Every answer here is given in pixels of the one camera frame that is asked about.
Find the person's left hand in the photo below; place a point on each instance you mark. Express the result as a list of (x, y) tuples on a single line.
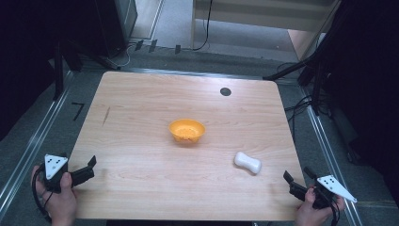
[(61, 204)]

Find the aluminium floor rail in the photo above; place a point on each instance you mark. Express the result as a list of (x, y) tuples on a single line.
[(329, 157), (31, 147)]

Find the round grey table grommet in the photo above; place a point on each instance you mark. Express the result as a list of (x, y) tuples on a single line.
[(225, 91)]

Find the orange bowl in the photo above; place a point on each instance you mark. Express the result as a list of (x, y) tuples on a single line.
[(187, 130)]

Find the person's right hand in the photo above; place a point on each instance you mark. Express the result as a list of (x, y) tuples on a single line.
[(310, 213)]

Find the white shelf unit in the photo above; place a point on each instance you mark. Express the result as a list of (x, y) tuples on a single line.
[(251, 15)]

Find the white soap bar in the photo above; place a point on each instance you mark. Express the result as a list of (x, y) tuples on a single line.
[(247, 162)]

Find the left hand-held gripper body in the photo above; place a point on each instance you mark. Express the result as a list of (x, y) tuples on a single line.
[(55, 164)]

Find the black cabinet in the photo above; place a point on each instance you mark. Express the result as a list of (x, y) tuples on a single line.
[(116, 25)]

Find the black metal stand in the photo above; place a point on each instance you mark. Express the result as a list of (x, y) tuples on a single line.
[(315, 84), (58, 72)]

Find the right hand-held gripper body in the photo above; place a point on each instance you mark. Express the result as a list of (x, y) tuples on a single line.
[(329, 188)]

